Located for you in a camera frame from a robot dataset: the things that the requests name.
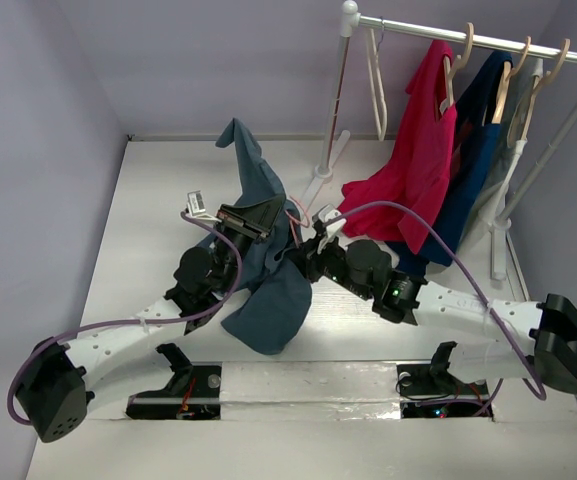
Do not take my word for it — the wooden hanger with red shirt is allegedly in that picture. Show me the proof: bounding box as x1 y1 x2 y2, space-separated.
438 22 474 115

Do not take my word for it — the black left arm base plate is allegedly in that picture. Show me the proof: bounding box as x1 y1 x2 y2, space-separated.
125 343 222 421

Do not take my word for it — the teal blue t-shirt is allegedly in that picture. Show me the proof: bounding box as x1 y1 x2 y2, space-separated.
216 118 312 355

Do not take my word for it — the navy blue t-shirt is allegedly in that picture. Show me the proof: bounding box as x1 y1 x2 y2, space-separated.
392 49 514 276

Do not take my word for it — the wooden hanger with navy shirt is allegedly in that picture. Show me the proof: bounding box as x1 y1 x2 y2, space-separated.
491 36 532 124

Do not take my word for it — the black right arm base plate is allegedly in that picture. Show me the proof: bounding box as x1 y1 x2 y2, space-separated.
395 341 494 419

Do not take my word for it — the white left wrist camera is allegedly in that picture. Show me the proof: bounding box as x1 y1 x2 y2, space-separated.
183 190 217 222

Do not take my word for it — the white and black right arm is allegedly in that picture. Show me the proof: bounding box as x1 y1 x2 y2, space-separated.
288 238 577 395

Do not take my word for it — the cream plastic hanger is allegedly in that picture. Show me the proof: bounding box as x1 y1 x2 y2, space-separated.
365 29 388 142

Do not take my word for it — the pale grey-green t-shirt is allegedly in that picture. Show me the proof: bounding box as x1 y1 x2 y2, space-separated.
462 57 545 236

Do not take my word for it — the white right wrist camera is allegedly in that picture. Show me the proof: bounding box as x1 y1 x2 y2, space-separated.
312 204 346 254

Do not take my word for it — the white clothes rack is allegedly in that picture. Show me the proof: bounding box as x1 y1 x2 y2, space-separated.
287 0 577 282

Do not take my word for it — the pink wire hanger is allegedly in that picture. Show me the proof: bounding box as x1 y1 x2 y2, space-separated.
284 195 311 247

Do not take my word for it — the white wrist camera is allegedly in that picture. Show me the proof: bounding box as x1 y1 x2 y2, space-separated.
312 204 346 254
183 190 217 222

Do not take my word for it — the wooden hanger with grey shirt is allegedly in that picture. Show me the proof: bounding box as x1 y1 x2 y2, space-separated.
507 38 571 147

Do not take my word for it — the magenta red t-shirt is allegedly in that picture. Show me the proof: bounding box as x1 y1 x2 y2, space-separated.
339 40 457 253

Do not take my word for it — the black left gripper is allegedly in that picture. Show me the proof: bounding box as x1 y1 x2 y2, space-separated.
212 195 284 294

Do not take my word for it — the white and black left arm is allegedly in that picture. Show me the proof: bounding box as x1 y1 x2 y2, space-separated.
9 192 286 443

